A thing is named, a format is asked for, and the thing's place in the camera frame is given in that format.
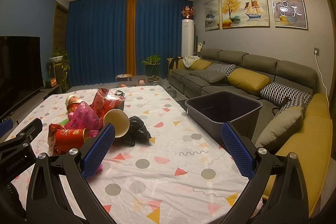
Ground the pink plastic bag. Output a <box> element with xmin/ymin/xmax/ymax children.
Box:
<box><xmin>64</xmin><ymin>102</ymin><xmax>102</xmax><ymax>132</ymax></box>

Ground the red foil snack bag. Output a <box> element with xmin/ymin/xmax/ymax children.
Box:
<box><xmin>90</xmin><ymin>88</ymin><xmax>126</xmax><ymax>119</ymax></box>

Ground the white apple paper cup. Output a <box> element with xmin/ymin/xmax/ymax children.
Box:
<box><xmin>102</xmin><ymin>109</ymin><xmax>130</xmax><ymax>138</ymax></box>

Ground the black plastic bag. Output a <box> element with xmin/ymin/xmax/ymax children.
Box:
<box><xmin>113</xmin><ymin>116</ymin><xmax>151</xmax><ymax>147</ymax></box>

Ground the red snake paper cup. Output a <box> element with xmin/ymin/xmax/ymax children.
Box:
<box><xmin>53</xmin><ymin>128</ymin><xmax>88</xmax><ymax>155</ymax></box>

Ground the dark grey trash bin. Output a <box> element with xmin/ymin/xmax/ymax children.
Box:
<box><xmin>185</xmin><ymin>91</ymin><xmax>263</xmax><ymax>148</ymax></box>

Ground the light grey cushion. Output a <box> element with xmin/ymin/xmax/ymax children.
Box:
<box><xmin>255</xmin><ymin>106</ymin><xmax>303</xmax><ymax>154</ymax></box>

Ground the black television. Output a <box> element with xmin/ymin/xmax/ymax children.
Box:
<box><xmin>0</xmin><ymin>36</ymin><xmax>43</xmax><ymax>118</ymax></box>

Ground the grey sectional sofa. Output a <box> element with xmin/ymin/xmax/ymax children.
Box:
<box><xmin>167</xmin><ymin>48</ymin><xmax>333</xmax><ymax>217</ymax></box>

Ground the plant on stand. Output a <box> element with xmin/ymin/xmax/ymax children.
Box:
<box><xmin>48</xmin><ymin>51</ymin><xmax>70</xmax><ymax>93</ymax></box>

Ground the black white patterned cushion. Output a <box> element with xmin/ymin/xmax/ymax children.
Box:
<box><xmin>260</xmin><ymin>82</ymin><xmax>312</xmax><ymax>109</ymax></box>

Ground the patterned white tablecloth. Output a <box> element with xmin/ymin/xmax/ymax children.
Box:
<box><xmin>4</xmin><ymin>85</ymin><xmax>263</xmax><ymax>224</ymax></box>

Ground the yellow cushion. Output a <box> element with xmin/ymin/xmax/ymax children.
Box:
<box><xmin>189</xmin><ymin>59</ymin><xmax>212</xmax><ymax>71</ymax></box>
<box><xmin>227</xmin><ymin>68</ymin><xmax>270</xmax><ymax>96</ymax></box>

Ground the blue curtain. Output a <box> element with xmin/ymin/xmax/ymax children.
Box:
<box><xmin>66</xmin><ymin>0</ymin><xmax>193</xmax><ymax>86</ymax></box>

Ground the dark grey cushion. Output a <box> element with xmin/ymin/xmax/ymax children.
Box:
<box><xmin>190</xmin><ymin>69</ymin><xmax>227</xmax><ymax>84</ymax></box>

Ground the far patterned cushion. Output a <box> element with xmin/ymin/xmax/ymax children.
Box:
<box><xmin>207</xmin><ymin>63</ymin><xmax>236</xmax><ymax>76</ymax></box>

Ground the potted green plant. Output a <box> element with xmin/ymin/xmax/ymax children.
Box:
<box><xmin>141</xmin><ymin>54</ymin><xmax>161</xmax><ymax>77</ymax></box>

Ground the far yellow cushion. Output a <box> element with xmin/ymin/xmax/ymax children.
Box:
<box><xmin>189</xmin><ymin>59</ymin><xmax>212</xmax><ymax>71</ymax></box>

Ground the orange curtain strip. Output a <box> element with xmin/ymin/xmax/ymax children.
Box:
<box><xmin>125</xmin><ymin>0</ymin><xmax>137</xmax><ymax>76</ymax></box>

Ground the right landscape painting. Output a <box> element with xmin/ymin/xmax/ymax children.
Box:
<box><xmin>271</xmin><ymin>0</ymin><xmax>308</xmax><ymax>30</ymax></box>

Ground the centre sailboat painting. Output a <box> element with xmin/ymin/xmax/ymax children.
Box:
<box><xmin>220</xmin><ymin>0</ymin><xmax>270</xmax><ymax>29</ymax></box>

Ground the white standing air conditioner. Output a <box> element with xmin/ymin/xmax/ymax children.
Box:
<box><xmin>181</xmin><ymin>19</ymin><xmax>194</xmax><ymax>57</ymax></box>

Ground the left small painting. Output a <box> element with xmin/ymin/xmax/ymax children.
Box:
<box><xmin>204</xmin><ymin>0</ymin><xmax>220</xmax><ymax>31</ymax></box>

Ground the red flower decoration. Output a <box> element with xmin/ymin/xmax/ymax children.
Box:
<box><xmin>181</xmin><ymin>5</ymin><xmax>194</xmax><ymax>19</ymax></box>

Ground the white charging cable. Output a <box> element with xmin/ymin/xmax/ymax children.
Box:
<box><xmin>314</xmin><ymin>52</ymin><xmax>330</xmax><ymax>104</ymax></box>

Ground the wall socket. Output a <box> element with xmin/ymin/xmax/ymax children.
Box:
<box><xmin>314</xmin><ymin>48</ymin><xmax>319</xmax><ymax>56</ymax></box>

